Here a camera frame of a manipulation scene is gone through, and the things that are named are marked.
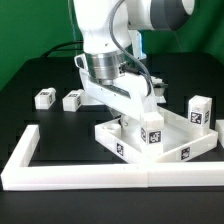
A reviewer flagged thin white cable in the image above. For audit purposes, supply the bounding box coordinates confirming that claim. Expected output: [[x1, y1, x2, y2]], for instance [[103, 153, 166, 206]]
[[67, 0, 76, 34]]

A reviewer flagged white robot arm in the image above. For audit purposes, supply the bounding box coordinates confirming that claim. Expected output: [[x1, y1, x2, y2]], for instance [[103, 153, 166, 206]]
[[73, 0, 195, 127]]

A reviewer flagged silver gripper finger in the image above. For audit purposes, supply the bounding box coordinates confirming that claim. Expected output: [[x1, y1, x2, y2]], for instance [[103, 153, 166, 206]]
[[120, 114, 130, 128]]

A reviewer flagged white square tabletop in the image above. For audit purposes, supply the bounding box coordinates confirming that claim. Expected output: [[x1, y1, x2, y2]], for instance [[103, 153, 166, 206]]
[[95, 107, 218, 164]]

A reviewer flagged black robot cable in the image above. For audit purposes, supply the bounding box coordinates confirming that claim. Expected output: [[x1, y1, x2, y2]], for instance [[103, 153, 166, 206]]
[[41, 39, 84, 58]]

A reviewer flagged white L-shaped obstacle fixture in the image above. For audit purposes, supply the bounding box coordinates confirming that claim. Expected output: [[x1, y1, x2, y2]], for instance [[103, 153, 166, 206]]
[[1, 125, 224, 191]]

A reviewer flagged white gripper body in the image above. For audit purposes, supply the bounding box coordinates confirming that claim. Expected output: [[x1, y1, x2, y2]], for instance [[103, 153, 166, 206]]
[[74, 54, 157, 120]]

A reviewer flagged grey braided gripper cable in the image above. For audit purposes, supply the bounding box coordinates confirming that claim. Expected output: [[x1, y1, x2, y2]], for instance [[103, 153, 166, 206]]
[[109, 0, 154, 99]]

